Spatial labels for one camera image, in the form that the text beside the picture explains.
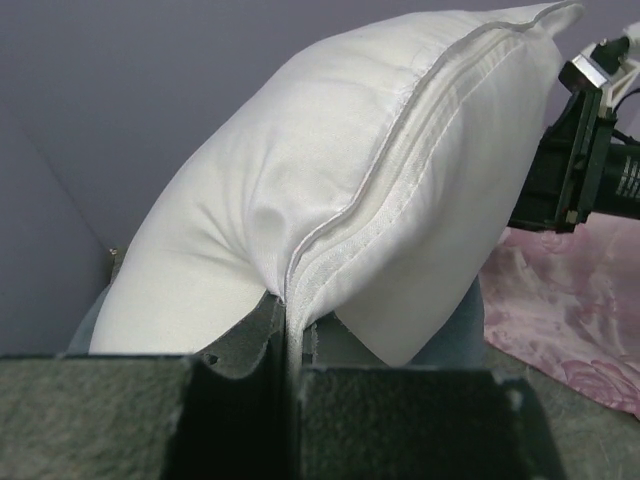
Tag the white pillow insert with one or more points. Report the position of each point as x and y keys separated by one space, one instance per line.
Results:
x=370 y=177

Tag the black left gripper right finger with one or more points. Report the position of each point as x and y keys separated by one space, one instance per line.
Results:
x=375 y=422

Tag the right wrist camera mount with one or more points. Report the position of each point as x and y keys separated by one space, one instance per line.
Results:
x=610 y=65

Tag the blue-grey fabric pillowcase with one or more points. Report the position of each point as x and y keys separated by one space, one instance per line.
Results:
x=459 y=344

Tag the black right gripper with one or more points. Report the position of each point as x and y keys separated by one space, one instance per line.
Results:
x=583 y=165

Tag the pink rose satin pillow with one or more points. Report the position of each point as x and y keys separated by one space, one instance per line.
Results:
x=568 y=305

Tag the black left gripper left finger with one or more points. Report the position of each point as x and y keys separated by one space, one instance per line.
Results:
x=211 y=415

